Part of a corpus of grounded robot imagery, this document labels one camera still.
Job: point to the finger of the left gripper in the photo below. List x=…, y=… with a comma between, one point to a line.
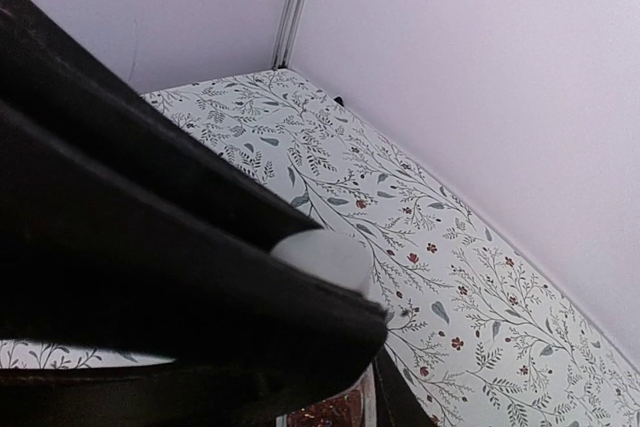
x=89, y=259
x=55, y=81

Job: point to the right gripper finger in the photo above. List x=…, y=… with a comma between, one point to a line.
x=396, y=404

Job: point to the glitter nail polish bottle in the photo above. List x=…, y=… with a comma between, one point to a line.
x=353, y=407

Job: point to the white nail polish cap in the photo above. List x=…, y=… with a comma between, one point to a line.
x=330, y=256

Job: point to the floral patterned table mat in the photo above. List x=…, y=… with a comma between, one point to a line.
x=481, y=338

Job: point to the left aluminium frame post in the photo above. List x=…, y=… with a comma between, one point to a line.
x=287, y=33

